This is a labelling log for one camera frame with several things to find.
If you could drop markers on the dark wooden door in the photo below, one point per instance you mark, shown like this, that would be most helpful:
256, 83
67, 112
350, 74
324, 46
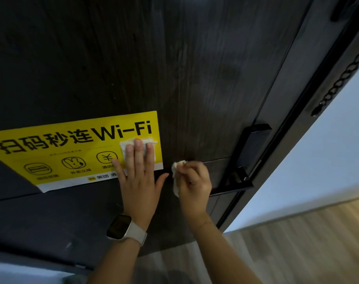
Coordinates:
138, 62

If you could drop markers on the person's right forearm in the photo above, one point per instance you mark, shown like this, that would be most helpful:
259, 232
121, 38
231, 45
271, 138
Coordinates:
223, 254

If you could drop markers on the yellow sticker sign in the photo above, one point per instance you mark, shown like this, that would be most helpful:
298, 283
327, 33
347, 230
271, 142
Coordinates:
64, 147

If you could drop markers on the person's left middle finger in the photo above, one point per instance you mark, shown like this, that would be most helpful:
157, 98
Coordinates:
139, 156

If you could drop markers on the white tissue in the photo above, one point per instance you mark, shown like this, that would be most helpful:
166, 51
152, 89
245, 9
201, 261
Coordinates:
175, 181
124, 149

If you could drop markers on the person's left thumb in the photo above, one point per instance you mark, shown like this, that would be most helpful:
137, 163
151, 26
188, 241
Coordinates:
162, 180

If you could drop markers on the person's left forearm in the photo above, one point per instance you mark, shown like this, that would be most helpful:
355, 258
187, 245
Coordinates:
115, 261

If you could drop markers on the person's right fingers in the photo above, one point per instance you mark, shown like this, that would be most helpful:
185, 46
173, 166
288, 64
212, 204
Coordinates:
189, 172

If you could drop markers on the person's right hand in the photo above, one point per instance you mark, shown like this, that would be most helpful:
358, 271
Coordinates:
195, 192

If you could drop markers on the person's left hand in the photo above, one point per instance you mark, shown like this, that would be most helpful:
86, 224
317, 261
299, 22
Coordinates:
139, 192

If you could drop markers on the white smartwatch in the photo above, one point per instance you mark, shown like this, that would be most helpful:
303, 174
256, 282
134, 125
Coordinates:
124, 229

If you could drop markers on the person's left little finger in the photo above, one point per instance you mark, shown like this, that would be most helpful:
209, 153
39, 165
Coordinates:
118, 170

